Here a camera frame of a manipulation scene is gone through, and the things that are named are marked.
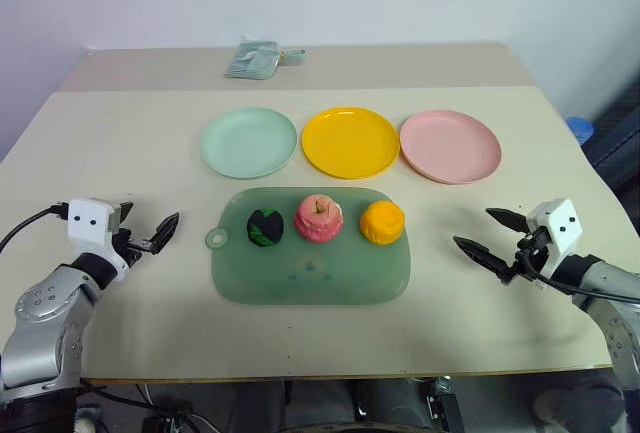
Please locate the green plastic pouch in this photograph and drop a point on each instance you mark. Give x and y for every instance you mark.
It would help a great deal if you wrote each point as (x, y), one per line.
(250, 60)

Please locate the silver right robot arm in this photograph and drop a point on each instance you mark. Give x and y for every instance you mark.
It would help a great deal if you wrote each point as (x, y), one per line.
(607, 298)

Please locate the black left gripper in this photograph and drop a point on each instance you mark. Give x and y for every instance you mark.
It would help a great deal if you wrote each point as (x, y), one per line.
(129, 248)

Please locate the yellow plate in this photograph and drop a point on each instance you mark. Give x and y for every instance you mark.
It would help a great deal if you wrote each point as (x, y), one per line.
(350, 142)

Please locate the pink apple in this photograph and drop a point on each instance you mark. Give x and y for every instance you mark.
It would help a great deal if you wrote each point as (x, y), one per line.
(319, 220)

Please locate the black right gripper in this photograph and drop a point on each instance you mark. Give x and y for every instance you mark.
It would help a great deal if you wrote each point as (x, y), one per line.
(529, 253)

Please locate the orange fruit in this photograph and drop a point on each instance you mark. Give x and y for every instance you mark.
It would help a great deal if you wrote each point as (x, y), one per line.
(382, 223)

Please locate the black object beside table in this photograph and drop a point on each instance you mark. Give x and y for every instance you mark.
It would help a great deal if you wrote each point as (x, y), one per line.
(617, 138)

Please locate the blue round container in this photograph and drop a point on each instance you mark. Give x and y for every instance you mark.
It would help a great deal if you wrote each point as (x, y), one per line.
(580, 129)

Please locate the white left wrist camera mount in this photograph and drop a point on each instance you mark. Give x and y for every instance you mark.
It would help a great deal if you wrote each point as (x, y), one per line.
(87, 225)

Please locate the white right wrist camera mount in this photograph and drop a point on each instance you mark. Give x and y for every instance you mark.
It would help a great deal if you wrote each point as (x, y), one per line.
(560, 225)

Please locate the dark green toy vegetable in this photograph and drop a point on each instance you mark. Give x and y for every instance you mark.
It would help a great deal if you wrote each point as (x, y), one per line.
(265, 228)

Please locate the light green plate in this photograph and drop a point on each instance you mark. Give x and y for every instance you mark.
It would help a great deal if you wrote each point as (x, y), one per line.
(249, 141)

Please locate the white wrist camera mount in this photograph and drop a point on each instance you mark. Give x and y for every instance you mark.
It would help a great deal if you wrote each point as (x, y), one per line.
(560, 225)
(87, 225)

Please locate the pink plate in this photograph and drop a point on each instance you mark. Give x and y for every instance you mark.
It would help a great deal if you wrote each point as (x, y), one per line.
(450, 145)

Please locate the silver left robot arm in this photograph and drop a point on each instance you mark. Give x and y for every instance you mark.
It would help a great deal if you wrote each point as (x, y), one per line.
(47, 313)

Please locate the translucent green cutting board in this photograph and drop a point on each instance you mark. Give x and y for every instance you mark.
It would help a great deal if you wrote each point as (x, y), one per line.
(312, 273)

